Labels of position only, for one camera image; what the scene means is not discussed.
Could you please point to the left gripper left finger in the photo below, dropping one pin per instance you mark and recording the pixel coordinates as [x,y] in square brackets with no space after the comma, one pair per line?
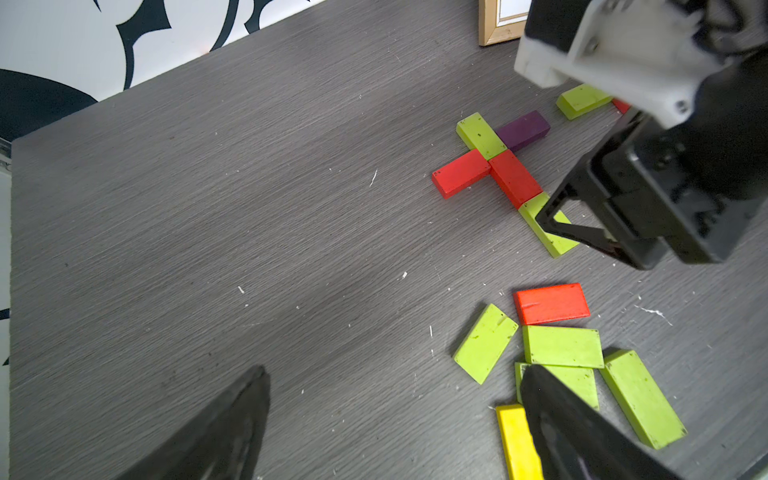
[223,441]

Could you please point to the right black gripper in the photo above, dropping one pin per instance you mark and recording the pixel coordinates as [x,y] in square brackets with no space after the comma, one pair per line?
[692,189]

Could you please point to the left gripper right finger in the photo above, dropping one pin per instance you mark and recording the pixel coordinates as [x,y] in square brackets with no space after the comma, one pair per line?
[574,441]

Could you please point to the lime block bottom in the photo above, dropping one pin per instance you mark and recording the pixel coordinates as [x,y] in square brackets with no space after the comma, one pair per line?
[555,245]

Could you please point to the purple block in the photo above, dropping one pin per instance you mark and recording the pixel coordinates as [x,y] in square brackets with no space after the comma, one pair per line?
[523,131]

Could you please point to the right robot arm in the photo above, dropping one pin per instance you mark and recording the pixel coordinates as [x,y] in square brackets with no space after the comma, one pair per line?
[740,88]

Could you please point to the yellow block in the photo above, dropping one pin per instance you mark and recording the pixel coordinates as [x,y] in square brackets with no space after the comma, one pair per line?
[522,459]

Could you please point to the lime block pair centre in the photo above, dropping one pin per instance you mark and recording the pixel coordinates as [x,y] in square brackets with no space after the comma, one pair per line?
[571,354]

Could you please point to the wooden picture frame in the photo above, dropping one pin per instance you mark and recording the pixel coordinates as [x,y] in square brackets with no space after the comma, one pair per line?
[501,20]

